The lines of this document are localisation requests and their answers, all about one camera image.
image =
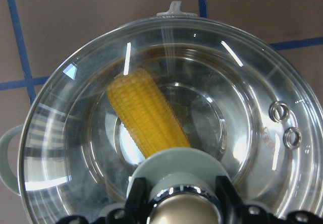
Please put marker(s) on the pale green electric pot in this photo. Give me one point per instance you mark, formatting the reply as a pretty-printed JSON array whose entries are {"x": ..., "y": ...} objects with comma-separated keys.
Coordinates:
[{"x": 181, "y": 180}]

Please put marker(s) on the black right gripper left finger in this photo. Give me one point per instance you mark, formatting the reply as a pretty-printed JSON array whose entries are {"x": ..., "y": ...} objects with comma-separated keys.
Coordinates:
[{"x": 134, "y": 209}]

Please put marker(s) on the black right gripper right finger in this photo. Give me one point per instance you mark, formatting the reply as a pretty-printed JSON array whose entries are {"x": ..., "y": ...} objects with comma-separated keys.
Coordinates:
[{"x": 234, "y": 210}]

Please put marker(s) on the yellow corn cob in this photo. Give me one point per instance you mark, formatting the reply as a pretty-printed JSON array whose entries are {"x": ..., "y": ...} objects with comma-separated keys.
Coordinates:
[{"x": 145, "y": 113}]

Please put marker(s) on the glass pot lid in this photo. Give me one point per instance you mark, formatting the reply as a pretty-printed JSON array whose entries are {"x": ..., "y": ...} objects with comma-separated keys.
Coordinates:
[{"x": 235, "y": 97}]

